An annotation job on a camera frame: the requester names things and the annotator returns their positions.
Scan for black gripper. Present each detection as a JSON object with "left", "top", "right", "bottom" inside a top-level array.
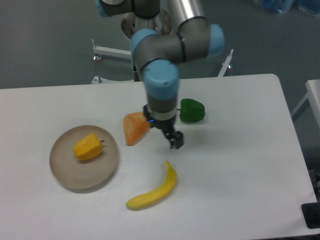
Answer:
[{"left": 143, "top": 104, "right": 184, "bottom": 150}]

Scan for yellow bell pepper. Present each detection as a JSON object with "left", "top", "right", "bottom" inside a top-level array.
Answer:
[{"left": 73, "top": 133, "right": 104, "bottom": 161}]

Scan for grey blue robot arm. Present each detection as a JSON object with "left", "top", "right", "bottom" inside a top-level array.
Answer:
[{"left": 95, "top": 0, "right": 225, "bottom": 149}]

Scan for green bell pepper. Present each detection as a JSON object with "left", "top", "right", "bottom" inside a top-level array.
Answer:
[{"left": 177, "top": 98, "right": 206, "bottom": 123}]

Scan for beige round plate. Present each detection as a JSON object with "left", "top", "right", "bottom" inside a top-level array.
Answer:
[{"left": 49, "top": 125, "right": 119, "bottom": 193}]

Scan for yellow banana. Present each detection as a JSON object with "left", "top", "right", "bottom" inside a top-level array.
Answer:
[{"left": 125, "top": 161, "right": 178, "bottom": 210}]

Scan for white side table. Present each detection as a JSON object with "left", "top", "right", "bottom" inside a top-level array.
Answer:
[{"left": 290, "top": 79, "right": 320, "bottom": 126}]

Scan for black device at table edge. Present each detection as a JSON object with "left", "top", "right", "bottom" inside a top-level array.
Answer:
[{"left": 301, "top": 202, "right": 320, "bottom": 229}]

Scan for blue plastic bags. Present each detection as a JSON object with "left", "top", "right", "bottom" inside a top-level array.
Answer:
[{"left": 252, "top": 0, "right": 320, "bottom": 17}]

